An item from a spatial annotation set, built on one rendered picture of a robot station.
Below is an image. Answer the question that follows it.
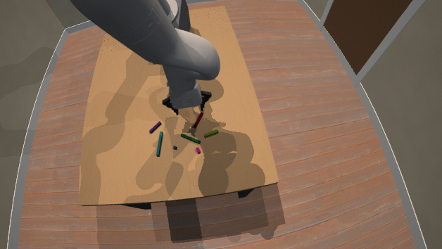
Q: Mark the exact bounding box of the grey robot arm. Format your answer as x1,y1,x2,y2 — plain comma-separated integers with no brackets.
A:
70,0,220,94

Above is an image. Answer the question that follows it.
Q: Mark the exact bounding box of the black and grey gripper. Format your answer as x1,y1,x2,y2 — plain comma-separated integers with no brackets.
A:
162,80,212,115

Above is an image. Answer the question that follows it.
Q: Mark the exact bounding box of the purple rod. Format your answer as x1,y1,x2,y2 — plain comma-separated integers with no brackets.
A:
149,121,161,133

